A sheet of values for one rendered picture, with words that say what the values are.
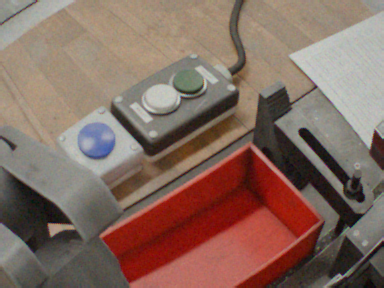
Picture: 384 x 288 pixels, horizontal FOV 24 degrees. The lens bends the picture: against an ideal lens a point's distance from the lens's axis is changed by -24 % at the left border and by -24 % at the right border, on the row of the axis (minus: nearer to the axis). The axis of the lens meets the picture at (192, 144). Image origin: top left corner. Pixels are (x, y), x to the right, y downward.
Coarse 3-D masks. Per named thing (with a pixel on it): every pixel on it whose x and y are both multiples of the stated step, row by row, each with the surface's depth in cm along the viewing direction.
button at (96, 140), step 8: (88, 128) 101; (96, 128) 102; (104, 128) 102; (80, 136) 101; (88, 136) 101; (96, 136) 101; (104, 136) 101; (112, 136) 101; (80, 144) 100; (88, 144) 100; (96, 144) 100; (104, 144) 100; (112, 144) 101; (88, 152) 100; (96, 152) 100; (104, 152) 100
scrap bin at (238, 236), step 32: (224, 160) 97; (256, 160) 99; (192, 192) 97; (224, 192) 101; (256, 192) 101; (288, 192) 96; (128, 224) 93; (160, 224) 97; (192, 224) 100; (224, 224) 100; (256, 224) 100; (288, 224) 99; (320, 224) 93; (128, 256) 96; (160, 256) 97; (192, 256) 97; (224, 256) 97; (256, 256) 97; (288, 256) 93
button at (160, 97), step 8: (152, 88) 105; (160, 88) 105; (168, 88) 105; (152, 96) 104; (160, 96) 104; (168, 96) 104; (176, 96) 104; (152, 104) 104; (160, 104) 104; (168, 104) 104
